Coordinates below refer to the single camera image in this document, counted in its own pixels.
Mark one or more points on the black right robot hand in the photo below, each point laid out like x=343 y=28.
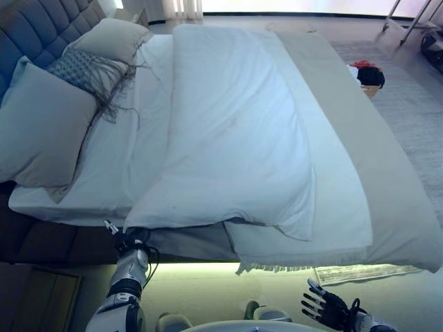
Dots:
x=328 y=304

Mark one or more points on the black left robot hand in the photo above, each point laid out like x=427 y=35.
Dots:
x=129 y=238

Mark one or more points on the white duvet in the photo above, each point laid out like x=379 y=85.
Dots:
x=225 y=121

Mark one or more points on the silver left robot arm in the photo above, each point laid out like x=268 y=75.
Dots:
x=128 y=273

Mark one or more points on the white bed sheet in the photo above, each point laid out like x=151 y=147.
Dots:
x=114 y=180

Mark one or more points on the beige bed runner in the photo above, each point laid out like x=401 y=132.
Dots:
x=391 y=193

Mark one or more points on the silver right robot leg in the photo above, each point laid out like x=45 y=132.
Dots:
x=270 y=313

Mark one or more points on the silver robot leg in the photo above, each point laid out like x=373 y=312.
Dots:
x=173 y=323
x=270 y=313

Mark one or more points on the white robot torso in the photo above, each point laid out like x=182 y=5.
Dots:
x=249 y=327

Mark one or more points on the silver left robot leg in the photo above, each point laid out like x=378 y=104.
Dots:
x=173 y=323

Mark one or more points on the wooden nightstand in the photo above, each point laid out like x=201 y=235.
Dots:
x=34 y=301

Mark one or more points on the beige square pillow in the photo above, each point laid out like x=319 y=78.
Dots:
x=41 y=138
x=107 y=38

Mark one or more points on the grey macrame fringed cushion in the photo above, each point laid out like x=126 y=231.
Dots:
x=76 y=67

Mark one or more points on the pale patterned area rug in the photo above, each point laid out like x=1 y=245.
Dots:
x=415 y=121

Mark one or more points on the cardboard box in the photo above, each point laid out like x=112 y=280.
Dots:
x=372 y=91

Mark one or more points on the small wooden bedside table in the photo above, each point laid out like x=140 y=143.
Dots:
x=143 y=17

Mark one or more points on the grey tufted headboard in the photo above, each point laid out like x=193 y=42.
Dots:
x=41 y=27

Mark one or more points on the black cloth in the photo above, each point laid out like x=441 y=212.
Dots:
x=372 y=76

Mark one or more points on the white cloth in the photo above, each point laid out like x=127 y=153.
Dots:
x=353 y=73

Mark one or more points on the sheer white curtain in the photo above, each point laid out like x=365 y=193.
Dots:
x=187 y=5

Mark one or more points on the red cloth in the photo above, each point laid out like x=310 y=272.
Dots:
x=361 y=64

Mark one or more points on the white metal table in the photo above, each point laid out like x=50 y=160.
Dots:
x=412 y=24

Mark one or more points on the dark bed frame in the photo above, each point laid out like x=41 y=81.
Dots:
x=69 y=242

